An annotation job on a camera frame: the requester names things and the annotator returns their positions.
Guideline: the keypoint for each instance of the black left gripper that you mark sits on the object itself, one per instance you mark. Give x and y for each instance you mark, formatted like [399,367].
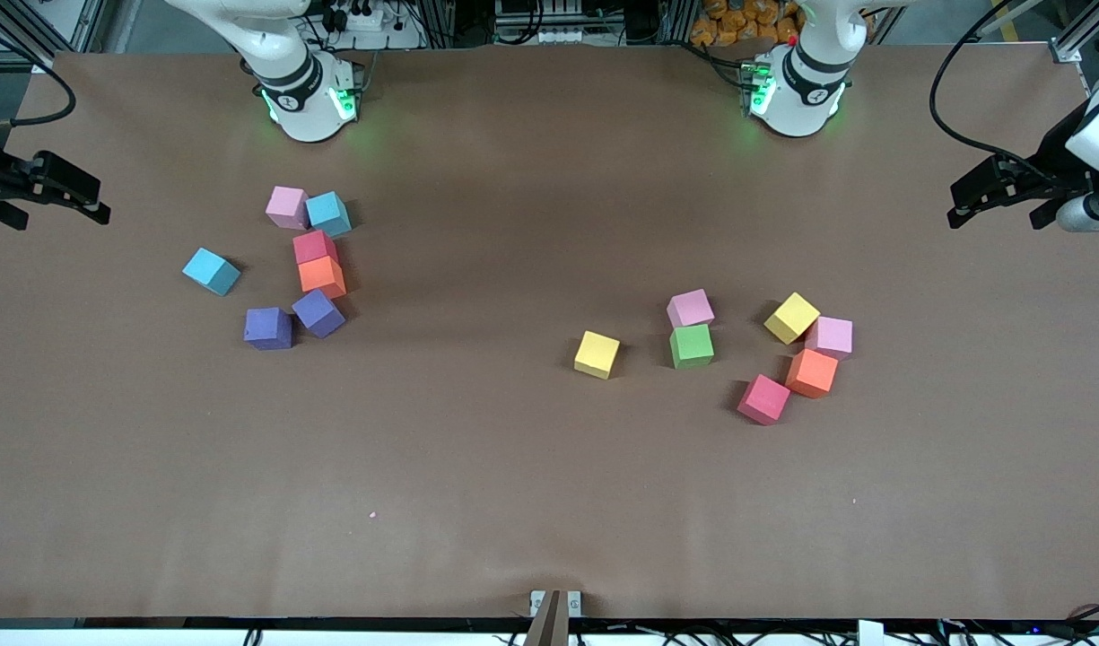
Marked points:
[1054,163]

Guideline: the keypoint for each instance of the blue foam cube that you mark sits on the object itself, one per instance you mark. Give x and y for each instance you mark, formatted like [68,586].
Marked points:
[328,213]
[212,271]

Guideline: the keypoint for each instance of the white tag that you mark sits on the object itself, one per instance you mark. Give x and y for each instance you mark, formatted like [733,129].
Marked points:
[870,632]

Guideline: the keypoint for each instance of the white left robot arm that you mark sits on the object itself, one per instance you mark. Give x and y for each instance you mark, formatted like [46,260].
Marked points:
[800,108]

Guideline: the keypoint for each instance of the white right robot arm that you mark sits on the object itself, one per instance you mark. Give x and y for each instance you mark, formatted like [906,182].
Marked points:
[311,121]

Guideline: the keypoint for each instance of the yellow foam cube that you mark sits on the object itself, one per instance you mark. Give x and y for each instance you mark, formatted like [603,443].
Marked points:
[597,354]
[791,318]

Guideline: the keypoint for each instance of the green foam cube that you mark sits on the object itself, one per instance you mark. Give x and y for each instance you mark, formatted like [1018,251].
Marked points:
[692,346]

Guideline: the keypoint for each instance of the white electrical unit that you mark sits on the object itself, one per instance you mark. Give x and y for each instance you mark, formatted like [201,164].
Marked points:
[558,36]

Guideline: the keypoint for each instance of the white power strip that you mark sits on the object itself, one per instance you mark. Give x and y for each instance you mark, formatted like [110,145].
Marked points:
[367,20]

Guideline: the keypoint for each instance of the orange foam cube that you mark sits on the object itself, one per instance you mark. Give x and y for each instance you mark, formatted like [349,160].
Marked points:
[811,373]
[322,276]

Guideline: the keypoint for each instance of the pink foam cube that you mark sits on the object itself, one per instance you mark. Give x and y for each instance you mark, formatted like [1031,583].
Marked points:
[287,207]
[690,308]
[830,337]

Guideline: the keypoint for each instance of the silver metal bracket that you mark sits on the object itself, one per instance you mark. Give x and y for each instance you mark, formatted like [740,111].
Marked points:
[536,599]

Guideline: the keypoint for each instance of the pile of orange objects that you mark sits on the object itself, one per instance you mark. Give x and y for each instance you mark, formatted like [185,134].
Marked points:
[719,27]

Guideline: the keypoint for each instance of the purple foam cube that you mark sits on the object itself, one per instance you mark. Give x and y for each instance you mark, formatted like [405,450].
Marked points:
[268,327]
[318,313]

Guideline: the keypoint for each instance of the red foam cube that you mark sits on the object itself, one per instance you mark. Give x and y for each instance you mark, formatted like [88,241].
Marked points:
[316,245]
[763,399]

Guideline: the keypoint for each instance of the aluminium frame rail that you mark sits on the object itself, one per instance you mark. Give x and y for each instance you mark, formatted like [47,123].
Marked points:
[1087,22]
[29,40]

